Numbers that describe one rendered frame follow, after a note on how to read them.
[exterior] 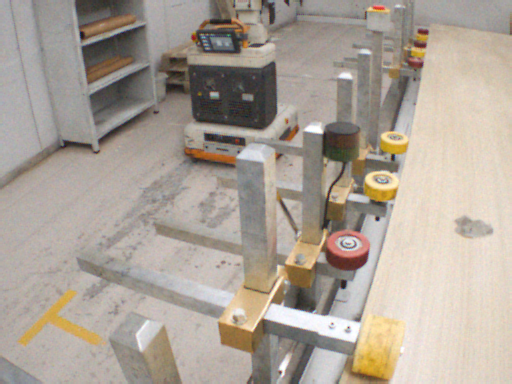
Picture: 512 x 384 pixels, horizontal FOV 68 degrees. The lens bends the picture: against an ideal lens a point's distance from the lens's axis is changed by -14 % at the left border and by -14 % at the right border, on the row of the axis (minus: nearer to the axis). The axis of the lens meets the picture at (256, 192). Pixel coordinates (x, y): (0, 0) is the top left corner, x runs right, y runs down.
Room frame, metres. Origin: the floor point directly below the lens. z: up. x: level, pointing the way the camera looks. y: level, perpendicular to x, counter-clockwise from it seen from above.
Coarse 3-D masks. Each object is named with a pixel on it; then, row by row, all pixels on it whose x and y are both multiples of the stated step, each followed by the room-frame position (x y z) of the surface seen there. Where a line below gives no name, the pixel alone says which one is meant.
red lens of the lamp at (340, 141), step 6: (324, 138) 0.67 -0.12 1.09; (330, 138) 0.65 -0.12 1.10; (336, 138) 0.64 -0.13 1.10; (342, 138) 0.63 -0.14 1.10; (348, 138) 0.63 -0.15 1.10; (354, 138) 0.64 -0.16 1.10; (330, 144) 0.65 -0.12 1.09; (336, 144) 0.64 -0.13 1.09; (342, 144) 0.63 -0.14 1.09; (348, 144) 0.63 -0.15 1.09; (354, 144) 0.64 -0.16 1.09
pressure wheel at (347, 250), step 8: (344, 232) 0.64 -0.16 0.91; (352, 232) 0.64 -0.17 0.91; (328, 240) 0.62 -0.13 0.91; (336, 240) 0.63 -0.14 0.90; (344, 240) 0.62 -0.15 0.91; (352, 240) 0.62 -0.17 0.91; (360, 240) 0.62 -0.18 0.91; (368, 240) 0.62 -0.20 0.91; (328, 248) 0.60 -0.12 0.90; (336, 248) 0.60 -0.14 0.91; (344, 248) 0.60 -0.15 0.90; (352, 248) 0.60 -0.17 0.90; (360, 248) 0.59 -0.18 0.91; (368, 248) 0.59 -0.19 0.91; (328, 256) 0.60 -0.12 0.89; (336, 256) 0.58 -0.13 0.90; (344, 256) 0.58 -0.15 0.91; (352, 256) 0.58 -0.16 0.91; (360, 256) 0.58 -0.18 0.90; (336, 264) 0.58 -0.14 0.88; (344, 264) 0.58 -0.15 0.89; (352, 264) 0.57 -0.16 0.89; (360, 264) 0.58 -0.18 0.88; (344, 280) 0.61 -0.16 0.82; (344, 288) 0.61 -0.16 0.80
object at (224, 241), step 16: (160, 224) 0.77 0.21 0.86; (176, 224) 0.76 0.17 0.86; (192, 224) 0.76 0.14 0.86; (192, 240) 0.73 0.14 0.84; (208, 240) 0.72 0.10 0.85; (224, 240) 0.70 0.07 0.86; (240, 240) 0.70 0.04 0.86; (288, 256) 0.65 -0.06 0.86; (320, 256) 0.64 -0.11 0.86; (320, 272) 0.62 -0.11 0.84; (336, 272) 0.60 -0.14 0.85; (352, 272) 0.59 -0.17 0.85
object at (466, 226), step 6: (462, 216) 0.65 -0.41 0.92; (468, 216) 0.65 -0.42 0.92; (456, 222) 0.65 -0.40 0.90; (462, 222) 0.65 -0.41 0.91; (468, 222) 0.64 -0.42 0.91; (474, 222) 0.63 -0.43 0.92; (480, 222) 0.64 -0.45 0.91; (456, 228) 0.63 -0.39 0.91; (462, 228) 0.62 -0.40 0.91; (468, 228) 0.62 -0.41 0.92; (474, 228) 0.62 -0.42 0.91; (480, 228) 0.61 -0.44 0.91; (486, 228) 0.62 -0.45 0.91; (492, 228) 0.61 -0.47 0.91; (462, 234) 0.61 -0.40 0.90; (468, 234) 0.61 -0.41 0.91; (474, 234) 0.61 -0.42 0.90; (480, 234) 0.61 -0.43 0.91; (486, 234) 0.61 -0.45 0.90
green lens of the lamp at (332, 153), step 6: (330, 150) 0.65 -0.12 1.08; (336, 150) 0.64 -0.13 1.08; (342, 150) 0.63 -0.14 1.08; (348, 150) 0.63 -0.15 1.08; (354, 150) 0.64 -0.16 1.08; (330, 156) 0.64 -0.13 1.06; (336, 156) 0.64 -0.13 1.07; (342, 156) 0.63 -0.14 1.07; (348, 156) 0.63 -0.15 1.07; (354, 156) 0.64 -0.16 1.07
